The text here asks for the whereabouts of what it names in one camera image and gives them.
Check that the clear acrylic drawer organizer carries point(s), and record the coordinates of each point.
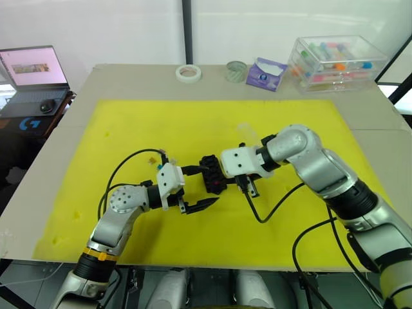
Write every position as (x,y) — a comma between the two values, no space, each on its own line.
(336,64)

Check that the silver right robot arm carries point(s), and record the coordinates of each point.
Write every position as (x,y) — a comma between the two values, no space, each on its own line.
(341,180)

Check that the black desk mat blue logo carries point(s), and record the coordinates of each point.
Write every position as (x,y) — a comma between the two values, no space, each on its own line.
(29,124)

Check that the open laptop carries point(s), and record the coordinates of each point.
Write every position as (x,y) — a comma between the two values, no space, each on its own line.
(32,77)

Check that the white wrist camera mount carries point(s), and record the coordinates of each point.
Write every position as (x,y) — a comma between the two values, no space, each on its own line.
(169,178)
(239,161)

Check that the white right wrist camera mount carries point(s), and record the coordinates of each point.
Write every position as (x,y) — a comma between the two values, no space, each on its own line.
(239,161)

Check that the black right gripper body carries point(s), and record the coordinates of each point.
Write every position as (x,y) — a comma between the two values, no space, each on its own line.
(249,185)

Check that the black window frame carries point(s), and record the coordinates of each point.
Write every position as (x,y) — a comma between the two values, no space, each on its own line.
(397,80)

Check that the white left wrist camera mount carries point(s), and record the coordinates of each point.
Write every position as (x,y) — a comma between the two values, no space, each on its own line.
(169,178)

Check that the white tape roll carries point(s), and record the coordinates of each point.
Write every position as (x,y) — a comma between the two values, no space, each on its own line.
(188,74)

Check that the black computer mouse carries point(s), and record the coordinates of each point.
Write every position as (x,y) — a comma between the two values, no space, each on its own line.
(47,106)

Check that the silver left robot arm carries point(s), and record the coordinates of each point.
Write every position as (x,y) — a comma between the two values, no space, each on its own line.
(112,225)

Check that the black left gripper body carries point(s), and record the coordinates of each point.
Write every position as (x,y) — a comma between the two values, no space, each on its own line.
(174,198)

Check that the black vertical pole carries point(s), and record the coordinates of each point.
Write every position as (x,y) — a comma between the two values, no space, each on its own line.
(188,32)

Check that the green ribbed round container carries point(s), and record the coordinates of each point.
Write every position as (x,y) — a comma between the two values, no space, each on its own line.
(236,72)

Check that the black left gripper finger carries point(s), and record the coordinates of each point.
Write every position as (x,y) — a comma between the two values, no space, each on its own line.
(196,169)
(201,206)

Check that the yellow foam mat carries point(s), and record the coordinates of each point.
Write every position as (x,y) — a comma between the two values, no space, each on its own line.
(206,135)

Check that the purple tissue pack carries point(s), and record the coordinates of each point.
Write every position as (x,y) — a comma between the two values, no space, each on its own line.
(265,75)

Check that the clear plastic fuse box cover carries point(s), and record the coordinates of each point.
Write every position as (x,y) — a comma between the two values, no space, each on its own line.
(247,132)

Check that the small orange fuse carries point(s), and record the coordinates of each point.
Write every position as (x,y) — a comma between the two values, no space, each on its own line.
(150,160)

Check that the grey rounded robot thigh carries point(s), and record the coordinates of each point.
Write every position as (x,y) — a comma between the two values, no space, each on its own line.
(254,289)
(170,289)

